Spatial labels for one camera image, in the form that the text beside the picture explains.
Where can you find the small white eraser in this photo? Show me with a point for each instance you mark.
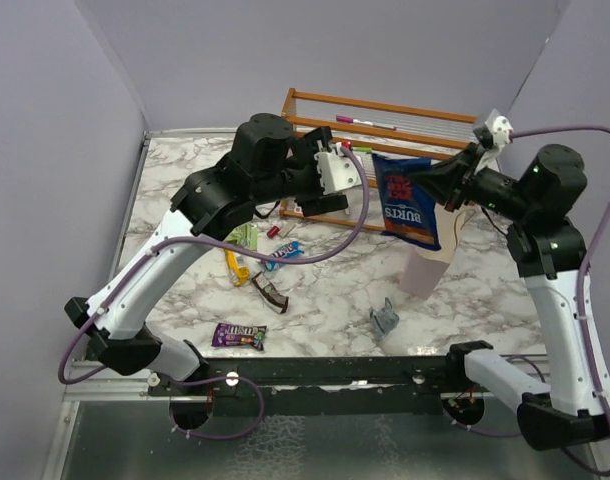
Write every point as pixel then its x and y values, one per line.
pixel 286 229

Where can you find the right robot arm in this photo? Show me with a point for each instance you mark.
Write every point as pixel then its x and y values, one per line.
pixel 573 407

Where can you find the blue Burts chips bag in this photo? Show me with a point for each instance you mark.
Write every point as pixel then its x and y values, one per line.
pixel 408 211

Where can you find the magenta marker pen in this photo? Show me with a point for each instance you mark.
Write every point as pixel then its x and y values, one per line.
pixel 367 123

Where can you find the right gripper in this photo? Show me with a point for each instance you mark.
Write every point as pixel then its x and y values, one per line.
pixel 443 180

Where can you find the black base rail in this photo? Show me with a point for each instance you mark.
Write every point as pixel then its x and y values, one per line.
pixel 312 386

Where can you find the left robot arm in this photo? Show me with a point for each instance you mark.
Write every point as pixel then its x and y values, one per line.
pixel 267 163

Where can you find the white paper bag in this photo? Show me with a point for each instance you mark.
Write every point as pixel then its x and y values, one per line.
pixel 425 268

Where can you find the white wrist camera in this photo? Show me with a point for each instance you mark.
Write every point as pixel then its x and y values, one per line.
pixel 336 170
pixel 493 134

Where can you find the purple M&M's packet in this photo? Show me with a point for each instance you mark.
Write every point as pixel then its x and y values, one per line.
pixel 231 335

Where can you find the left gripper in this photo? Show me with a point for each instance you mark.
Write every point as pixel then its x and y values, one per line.
pixel 318 141

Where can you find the small red cylinder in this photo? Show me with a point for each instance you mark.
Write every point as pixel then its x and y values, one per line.
pixel 273 231

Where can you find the grey plastic clip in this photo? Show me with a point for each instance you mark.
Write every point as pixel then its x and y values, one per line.
pixel 383 320

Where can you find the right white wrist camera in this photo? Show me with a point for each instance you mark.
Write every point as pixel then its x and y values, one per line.
pixel 493 134

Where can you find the yellow snack bar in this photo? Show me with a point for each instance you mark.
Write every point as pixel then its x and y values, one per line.
pixel 238 271

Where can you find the brown chocolate bar wrapper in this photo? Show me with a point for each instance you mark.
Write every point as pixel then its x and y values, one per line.
pixel 271 295

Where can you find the green snack packet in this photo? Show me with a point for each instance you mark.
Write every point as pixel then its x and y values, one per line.
pixel 245 236

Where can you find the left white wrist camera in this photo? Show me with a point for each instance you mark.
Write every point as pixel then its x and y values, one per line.
pixel 336 170

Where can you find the wooden shelf rack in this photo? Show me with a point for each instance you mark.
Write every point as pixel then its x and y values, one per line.
pixel 420 132

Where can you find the blue M&M's packet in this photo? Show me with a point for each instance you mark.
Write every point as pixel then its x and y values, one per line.
pixel 289 250

